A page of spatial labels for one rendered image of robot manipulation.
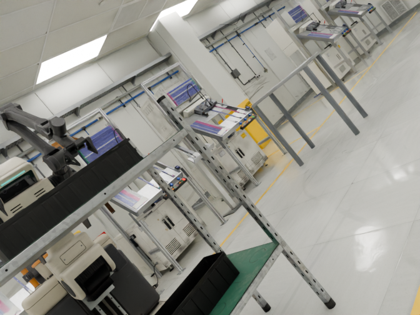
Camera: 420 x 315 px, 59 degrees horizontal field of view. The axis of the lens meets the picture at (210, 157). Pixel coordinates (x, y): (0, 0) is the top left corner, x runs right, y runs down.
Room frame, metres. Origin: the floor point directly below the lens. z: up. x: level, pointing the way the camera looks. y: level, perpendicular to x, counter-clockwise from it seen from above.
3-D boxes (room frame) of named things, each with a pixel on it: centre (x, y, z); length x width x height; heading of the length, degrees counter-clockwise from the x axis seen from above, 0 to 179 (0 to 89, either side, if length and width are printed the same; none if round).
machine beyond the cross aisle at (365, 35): (8.22, -4.08, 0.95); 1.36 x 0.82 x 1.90; 38
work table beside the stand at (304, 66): (3.68, -1.06, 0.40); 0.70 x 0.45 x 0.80; 48
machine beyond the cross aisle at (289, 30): (7.34, -2.93, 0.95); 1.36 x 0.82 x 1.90; 38
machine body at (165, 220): (4.24, 1.00, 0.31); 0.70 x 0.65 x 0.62; 128
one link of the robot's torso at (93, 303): (1.89, 0.80, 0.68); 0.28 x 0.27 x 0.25; 127
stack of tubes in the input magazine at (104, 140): (4.18, 0.87, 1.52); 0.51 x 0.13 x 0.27; 128
